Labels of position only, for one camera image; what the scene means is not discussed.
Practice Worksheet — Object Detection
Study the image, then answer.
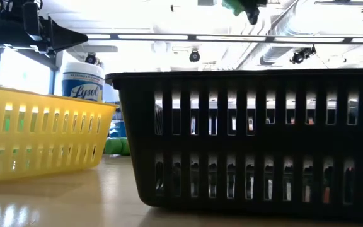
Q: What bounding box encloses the blue plastic basket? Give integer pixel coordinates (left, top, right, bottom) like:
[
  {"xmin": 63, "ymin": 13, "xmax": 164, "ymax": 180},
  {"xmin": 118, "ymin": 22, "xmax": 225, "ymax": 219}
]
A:
[{"xmin": 108, "ymin": 119, "xmax": 127, "ymax": 139}]

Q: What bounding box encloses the ceiling track fixture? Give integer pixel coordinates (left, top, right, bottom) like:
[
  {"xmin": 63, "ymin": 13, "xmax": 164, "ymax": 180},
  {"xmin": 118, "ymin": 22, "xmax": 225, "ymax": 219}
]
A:
[{"xmin": 313, "ymin": 0, "xmax": 363, "ymax": 14}]

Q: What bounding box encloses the small green shampoo bottle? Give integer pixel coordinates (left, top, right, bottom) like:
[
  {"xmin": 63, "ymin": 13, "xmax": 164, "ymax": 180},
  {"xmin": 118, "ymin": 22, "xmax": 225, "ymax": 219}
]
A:
[
  {"xmin": 120, "ymin": 137, "xmax": 131, "ymax": 157},
  {"xmin": 221, "ymin": 0, "xmax": 246, "ymax": 16},
  {"xmin": 104, "ymin": 137, "xmax": 122, "ymax": 156}
]

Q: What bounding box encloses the long ceiling light bar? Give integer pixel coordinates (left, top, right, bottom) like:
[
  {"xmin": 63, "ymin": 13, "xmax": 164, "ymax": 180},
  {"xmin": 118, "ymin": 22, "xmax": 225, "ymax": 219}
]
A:
[{"xmin": 83, "ymin": 32, "xmax": 363, "ymax": 44}]

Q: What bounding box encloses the Lysol wipes canister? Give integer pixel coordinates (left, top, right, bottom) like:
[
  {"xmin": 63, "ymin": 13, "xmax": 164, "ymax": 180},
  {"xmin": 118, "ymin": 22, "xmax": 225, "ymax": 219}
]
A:
[{"xmin": 61, "ymin": 61, "xmax": 105, "ymax": 103}]

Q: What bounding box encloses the black round camera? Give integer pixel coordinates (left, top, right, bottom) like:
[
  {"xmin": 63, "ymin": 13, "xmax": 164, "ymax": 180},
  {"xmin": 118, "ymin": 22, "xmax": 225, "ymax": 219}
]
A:
[{"xmin": 84, "ymin": 52, "xmax": 98, "ymax": 66}]

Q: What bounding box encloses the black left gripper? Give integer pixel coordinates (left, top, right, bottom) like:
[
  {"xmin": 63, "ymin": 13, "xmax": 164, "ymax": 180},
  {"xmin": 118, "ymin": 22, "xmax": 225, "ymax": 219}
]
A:
[{"xmin": 0, "ymin": 1, "xmax": 89, "ymax": 54}]

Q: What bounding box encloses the yellow plastic basket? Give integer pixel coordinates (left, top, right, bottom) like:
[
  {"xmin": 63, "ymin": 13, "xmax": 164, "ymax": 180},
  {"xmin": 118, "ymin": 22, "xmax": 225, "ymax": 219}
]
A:
[{"xmin": 0, "ymin": 83, "xmax": 120, "ymax": 185}]

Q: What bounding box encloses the black plastic basket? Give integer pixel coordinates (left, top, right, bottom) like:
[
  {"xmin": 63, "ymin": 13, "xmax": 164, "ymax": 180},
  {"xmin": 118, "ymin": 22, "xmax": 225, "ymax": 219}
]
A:
[{"xmin": 105, "ymin": 68, "xmax": 363, "ymax": 221}]

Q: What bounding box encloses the black ceiling-mounted device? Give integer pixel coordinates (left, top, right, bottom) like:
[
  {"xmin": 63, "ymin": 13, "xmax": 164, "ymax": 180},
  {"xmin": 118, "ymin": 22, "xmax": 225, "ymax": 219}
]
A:
[{"xmin": 289, "ymin": 45, "xmax": 317, "ymax": 65}]

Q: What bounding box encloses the black overhead camera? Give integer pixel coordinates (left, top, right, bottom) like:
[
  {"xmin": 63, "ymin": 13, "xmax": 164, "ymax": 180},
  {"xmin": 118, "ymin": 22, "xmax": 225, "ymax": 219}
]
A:
[{"xmin": 188, "ymin": 49, "xmax": 201, "ymax": 63}]

